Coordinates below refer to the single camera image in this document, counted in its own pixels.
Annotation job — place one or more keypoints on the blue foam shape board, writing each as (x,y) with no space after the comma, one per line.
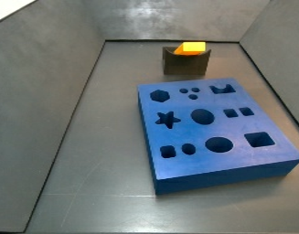
(210,137)

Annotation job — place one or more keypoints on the yellow double-square block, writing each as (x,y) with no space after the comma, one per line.
(190,48)

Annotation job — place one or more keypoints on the black curved stand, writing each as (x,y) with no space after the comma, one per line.
(182,64)

